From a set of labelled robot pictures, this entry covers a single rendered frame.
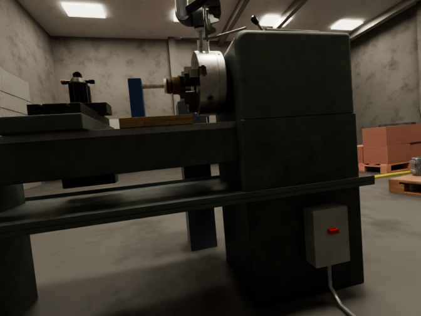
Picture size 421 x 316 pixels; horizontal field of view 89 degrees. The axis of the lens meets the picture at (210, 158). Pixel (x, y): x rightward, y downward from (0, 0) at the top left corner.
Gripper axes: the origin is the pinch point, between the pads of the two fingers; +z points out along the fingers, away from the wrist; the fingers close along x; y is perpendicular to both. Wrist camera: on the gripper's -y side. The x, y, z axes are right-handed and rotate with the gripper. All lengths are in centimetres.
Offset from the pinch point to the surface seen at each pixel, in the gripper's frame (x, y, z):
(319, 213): -34, 39, 84
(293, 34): -14.6, 37.4, 5.8
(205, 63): -14.0, -3.4, 14.9
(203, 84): -16.1, -5.4, 24.2
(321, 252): -37, 38, 102
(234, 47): -17.1, 9.4, 10.4
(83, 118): -31, -53, 34
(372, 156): 256, 324, 147
